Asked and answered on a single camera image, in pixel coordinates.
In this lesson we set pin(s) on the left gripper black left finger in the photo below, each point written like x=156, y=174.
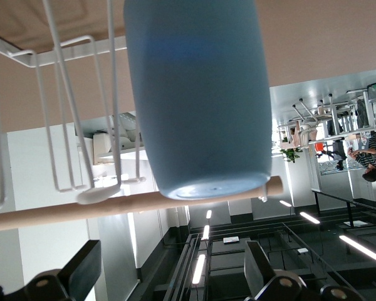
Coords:
x=78, y=272

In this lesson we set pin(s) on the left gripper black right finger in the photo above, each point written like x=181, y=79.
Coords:
x=260, y=269

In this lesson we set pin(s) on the blue plastic cup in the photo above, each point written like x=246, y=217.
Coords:
x=200, y=109

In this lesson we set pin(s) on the ceiling light strip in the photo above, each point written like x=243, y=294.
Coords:
x=309, y=218
x=209, y=214
x=198, y=269
x=362, y=248
x=205, y=232

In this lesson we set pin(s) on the green potted plant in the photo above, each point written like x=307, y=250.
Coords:
x=290, y=154

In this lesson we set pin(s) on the white box appliance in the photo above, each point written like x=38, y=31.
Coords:
x=101, y=147

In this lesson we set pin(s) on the small orange object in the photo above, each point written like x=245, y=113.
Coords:
x=319, y=147

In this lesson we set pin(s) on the white chair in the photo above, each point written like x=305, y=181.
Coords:
x=307, y=131

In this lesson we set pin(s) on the person in striped shirt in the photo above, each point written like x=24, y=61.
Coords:
x=371, y=156

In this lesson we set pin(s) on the white stool black legs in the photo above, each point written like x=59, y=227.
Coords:
x=313, y=118

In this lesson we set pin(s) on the brown table cover sheet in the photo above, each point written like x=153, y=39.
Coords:
x=316, y=37

